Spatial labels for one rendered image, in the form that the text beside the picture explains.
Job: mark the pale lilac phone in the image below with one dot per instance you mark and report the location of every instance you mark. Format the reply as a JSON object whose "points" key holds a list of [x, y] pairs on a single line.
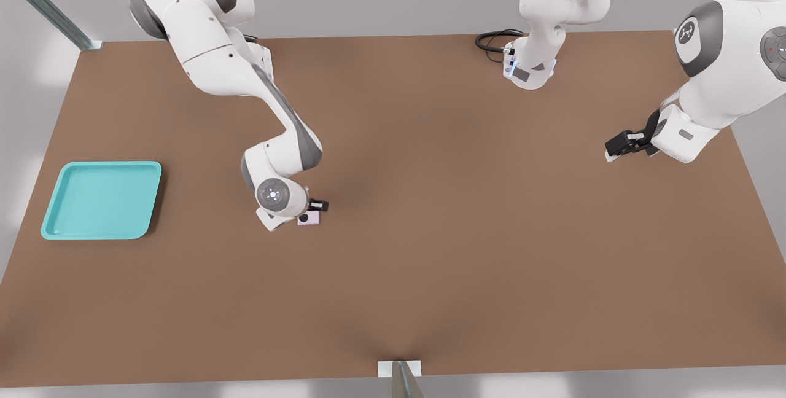
{"points": [[309, 218]]}

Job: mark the pale blue-green tray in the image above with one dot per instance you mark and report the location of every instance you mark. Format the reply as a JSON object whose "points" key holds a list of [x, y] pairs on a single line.
{"points": [[101, 199]]}

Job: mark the silver frame post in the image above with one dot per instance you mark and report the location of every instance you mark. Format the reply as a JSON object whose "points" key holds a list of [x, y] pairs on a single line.
{"points": [[400, 378], [46, 3]]}

